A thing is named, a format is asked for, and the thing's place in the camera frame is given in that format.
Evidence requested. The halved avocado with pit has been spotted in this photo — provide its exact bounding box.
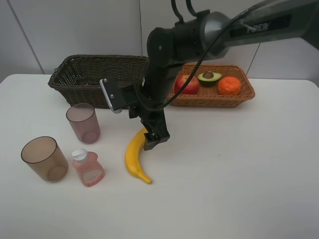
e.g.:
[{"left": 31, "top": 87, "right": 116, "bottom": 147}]
[{"left": 197, "top": 71, "right": 222, "bottom": 87}]

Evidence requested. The yellow banana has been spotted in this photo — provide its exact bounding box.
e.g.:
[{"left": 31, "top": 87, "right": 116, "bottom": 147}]
[{"left": 125, "top": 128, "right": 152, "bottom": 184}]

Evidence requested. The dark brown wicker basket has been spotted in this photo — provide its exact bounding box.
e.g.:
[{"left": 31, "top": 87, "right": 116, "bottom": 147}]
[{"left": 48, "top": 54, "right": 149, "bottom": 109}]

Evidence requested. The peeled orange tangerine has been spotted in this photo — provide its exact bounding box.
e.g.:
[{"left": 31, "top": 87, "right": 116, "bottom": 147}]
[{"left": 217, "top": 76, "right": 241, "bottom": 96}]

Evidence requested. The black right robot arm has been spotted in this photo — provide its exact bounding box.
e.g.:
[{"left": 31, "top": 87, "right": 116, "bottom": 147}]
[{"left": 133, "top": 0, "right": 319, "bottom": 150}]

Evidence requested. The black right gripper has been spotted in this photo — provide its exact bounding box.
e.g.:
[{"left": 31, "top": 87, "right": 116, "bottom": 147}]
[{"left": 128, "top": 102, "right": 170, "bottom": 151}]

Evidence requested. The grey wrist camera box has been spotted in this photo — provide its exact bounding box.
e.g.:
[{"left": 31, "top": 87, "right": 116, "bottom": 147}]
[{"left": 99, "top": 77, "right": 138, "bottom": 114}]

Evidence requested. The red apple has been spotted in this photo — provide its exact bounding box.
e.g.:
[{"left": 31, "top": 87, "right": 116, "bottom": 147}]
[{"left": 174, "top": 75, "right": 200, "bottom": 95}]

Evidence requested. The pink liquid bottle white cap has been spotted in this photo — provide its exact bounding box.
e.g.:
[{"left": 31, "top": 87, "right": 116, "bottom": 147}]
[{"left": 72, "top": 149, "right": 105, "bottom": 187}]

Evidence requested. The purple translucent plastic cup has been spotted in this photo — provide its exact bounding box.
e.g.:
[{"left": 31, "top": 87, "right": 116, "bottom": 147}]
[{"left": 66, "top": 103, "right": 101, "bottom": 144}]

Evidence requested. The light orange wicker basket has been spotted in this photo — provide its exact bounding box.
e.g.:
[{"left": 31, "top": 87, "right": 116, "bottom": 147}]
[{"left": 171, "top": 64, "right": 255, "bottom": 108}]

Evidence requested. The brown translucent plastic cup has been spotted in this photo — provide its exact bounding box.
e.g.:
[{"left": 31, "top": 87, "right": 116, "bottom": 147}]
[{"left": 20, "top": 136, "right": 69, "bottom": 182}]

